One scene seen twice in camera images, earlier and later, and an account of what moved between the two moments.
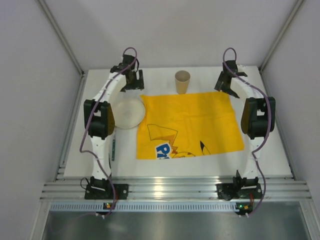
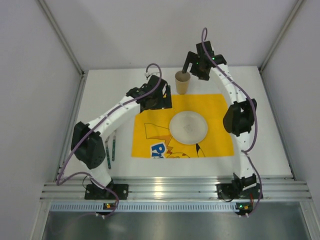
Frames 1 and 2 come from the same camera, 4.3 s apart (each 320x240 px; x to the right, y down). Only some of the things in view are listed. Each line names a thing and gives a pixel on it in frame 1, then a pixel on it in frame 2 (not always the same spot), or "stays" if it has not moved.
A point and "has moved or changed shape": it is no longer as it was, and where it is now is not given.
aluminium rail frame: [276, 188] stays
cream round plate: [129, 113] has moved or changed shape
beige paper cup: [182, 78] stays
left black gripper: [136, 81] → [163, 99]
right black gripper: [224, 83] → [189, 59]
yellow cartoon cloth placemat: [188, 125] stays
